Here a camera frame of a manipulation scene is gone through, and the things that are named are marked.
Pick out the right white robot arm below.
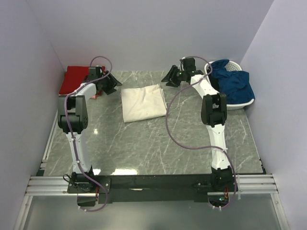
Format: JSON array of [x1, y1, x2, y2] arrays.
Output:
[[162, 56, 234, 191]]

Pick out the aluminium extrusion rail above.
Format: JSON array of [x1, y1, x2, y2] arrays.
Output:
[[25, 174, 278, 196]]

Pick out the folded pink t shirt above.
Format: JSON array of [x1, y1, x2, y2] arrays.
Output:
[[59, 92, 100, 100]]

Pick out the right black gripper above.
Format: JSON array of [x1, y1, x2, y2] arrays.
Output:
[[161, 65, 186, 88]]

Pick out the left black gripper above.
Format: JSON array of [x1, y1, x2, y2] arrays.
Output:
[[98, 71, 122, 95]]

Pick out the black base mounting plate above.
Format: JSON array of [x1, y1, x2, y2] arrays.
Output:
[[67, 169, 238, 207]]

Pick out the crumpled blue t shirt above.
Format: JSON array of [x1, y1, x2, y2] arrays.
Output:
[[208, 58, 255, 105]]

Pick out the folded red t shirt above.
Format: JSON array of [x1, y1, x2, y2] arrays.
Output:
[[59, 66, 92, 95]]

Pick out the cream white t shirt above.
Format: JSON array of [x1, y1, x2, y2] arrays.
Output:
[[121, 84, 167, 123]]

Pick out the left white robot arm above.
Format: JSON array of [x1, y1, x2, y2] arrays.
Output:
[[58, 66, 122, 193]]

